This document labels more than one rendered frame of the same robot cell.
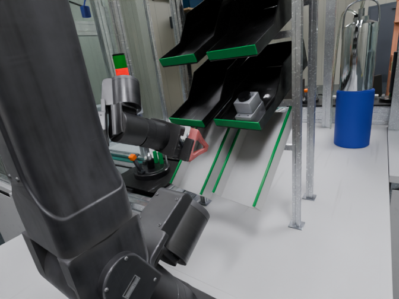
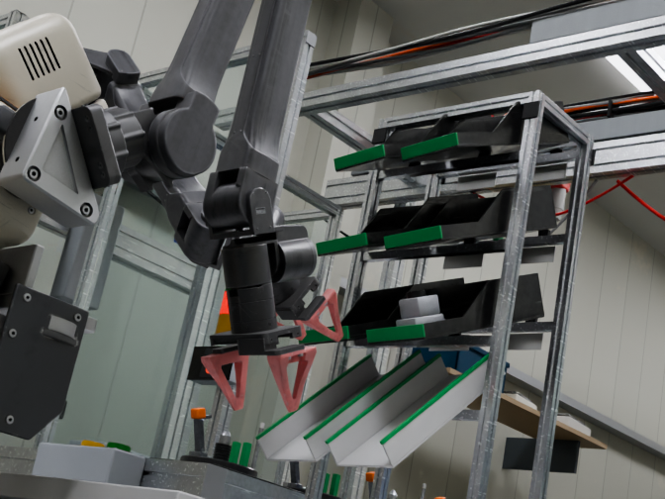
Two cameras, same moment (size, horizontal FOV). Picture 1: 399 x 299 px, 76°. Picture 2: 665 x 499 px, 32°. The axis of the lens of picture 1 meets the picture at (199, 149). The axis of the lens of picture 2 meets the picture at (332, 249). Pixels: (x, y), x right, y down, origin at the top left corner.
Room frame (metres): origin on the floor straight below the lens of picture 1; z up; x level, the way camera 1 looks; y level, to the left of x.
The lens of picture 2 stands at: (-1.12, -0.20, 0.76)
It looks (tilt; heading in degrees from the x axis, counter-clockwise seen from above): 18 degrees up; 8
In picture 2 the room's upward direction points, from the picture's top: 12 degrees clockwise
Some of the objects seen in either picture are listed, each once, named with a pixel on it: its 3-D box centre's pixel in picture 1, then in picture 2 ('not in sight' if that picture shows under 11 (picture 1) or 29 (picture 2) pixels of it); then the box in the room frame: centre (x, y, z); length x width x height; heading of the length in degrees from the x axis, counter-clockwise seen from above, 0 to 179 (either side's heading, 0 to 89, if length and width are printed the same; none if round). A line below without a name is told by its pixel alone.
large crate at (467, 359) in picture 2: (189, 5); (457, 367); (5.74, -0.18, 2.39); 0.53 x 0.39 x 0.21; 143
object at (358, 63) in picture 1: (358, 46); not in sight; (1.19, -0.77, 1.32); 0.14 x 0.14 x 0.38
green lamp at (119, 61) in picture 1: (120, 61); not in sight; (1.11, 0.27, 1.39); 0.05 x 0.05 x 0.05
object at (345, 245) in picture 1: (214, 159); not in sight; (1.26, -0.07, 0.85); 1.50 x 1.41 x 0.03; 54
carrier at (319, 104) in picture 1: (308, 95); not in sight; (1.81, -0.83, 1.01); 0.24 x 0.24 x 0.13; 54
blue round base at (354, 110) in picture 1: (352, 117); not in sight; (1.19, -0.77, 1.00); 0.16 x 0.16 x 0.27
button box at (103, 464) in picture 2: not in sight; (87, 466); (0.78, 0.39, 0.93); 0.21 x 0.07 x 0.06; 54
